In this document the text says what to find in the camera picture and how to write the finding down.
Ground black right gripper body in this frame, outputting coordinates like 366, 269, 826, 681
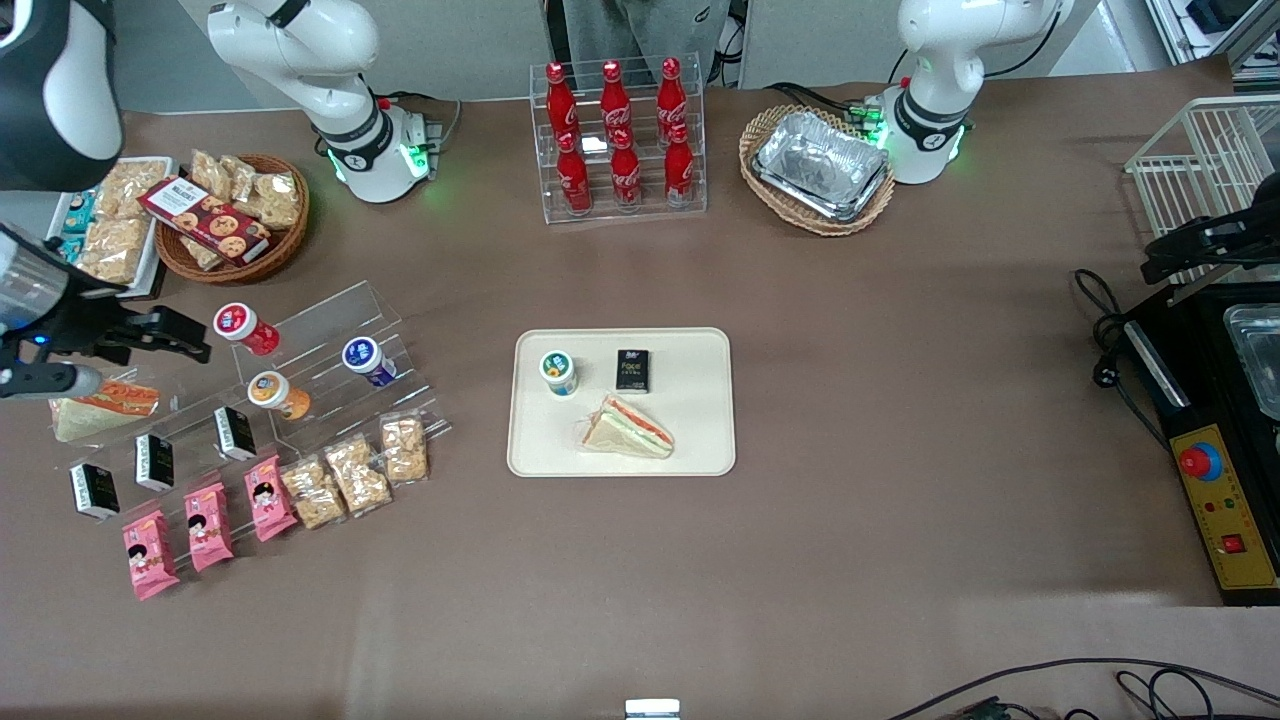
45, 285, 151, 367

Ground black base cable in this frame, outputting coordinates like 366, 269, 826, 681
765, 82, 871, 119

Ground black sealing machine yellow panel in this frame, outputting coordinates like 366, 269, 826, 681
1120, 280, 1280, 608

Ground grey equipment shelf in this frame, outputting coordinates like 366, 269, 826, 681
1145, 0, 1280, 83

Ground aluminium foil tray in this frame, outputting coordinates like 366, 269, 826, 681
752, 110, 891, 223

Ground white rectangular snack tray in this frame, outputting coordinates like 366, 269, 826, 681
50, 157, 173, 296

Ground wrapped triangle sandwich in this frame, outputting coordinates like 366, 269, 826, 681
50, 375, 161, 444
578, 393, 676, 461

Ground clear acrylic bottle rack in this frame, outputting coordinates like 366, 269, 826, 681
529, 52, 708, 225

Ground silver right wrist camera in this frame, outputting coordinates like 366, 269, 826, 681
0, 363, 103, 401

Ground clear nut brittle pack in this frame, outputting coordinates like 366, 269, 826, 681
280, 455, 348, 531
323, 434, 393, 518
379, 411, 431, 487

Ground black power cable with plug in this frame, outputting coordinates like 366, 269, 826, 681
1073, 268, 1171, 451

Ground white wire rack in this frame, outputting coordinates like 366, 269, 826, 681
1125, 95, 1280, 286

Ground long black cable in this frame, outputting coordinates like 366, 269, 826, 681
885, 657, 1280, 720

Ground beige serving tray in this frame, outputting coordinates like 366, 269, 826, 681
506, 327, 737, 478

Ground pink cartoon snack pack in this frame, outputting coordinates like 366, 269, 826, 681
244, 455, 299, 544
122, 510, 182, 602
183, 482, 235, 573

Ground red cookie box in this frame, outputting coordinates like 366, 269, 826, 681
137, 177, 273, 265

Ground dark brown wicker basket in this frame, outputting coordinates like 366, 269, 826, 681
155, 153, 311, 285

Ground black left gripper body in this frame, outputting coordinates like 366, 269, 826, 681
1205, 198, 1280, 269

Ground looped black cable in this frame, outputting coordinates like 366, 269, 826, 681
1115, 668, 1280, 720

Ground red cola bottle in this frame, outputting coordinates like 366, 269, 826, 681
556, 132, 593, 214
610, 130, 643, 208
600, 60, 634, 141
657, 57, 690, 139
545, 62, 580, 146
664, 123, 697, 204

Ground large rice crisp pack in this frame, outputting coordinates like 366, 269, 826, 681
80, 218, 153, 286
100, 160, 169, 219

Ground person in grey trousers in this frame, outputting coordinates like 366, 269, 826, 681
568, 0, 736, 86

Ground red emergency stop button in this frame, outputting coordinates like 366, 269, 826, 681
1178, 441, 1225, 482

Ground grey base cable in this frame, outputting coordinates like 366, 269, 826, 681
375, 92, 464, 173

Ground silver metal bar handle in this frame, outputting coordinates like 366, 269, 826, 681
1125, 320, 1191, 409

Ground steel food pan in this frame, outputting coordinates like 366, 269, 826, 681
1222, 303, 1280, 421

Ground light open-weave wicker basket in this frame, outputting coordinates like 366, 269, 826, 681
739, 105, 896, 237

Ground clear acrylic stepped stand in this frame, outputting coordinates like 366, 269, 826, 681
60, 350, 301, 591
225, 280, 453, 461

